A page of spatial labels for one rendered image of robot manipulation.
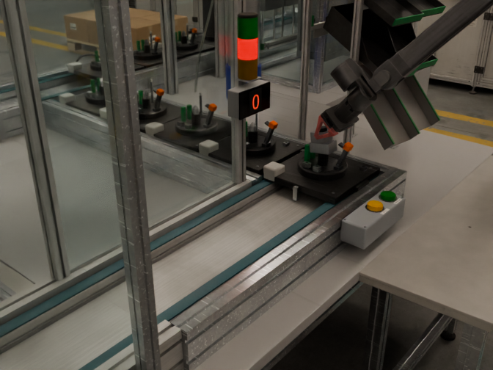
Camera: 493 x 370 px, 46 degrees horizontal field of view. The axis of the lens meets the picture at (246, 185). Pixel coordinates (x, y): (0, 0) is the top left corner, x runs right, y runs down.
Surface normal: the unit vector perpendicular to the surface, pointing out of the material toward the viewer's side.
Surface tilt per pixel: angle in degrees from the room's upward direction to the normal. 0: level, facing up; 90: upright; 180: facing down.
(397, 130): 45
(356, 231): 90
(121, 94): 90
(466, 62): 90
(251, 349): 0
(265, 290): 90
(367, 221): 0
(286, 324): 0
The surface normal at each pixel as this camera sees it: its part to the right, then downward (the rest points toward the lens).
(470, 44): -0.59, 0.36
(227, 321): 0.77, 0.29
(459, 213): 0.00, -0.89
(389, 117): 0.46, -0.39
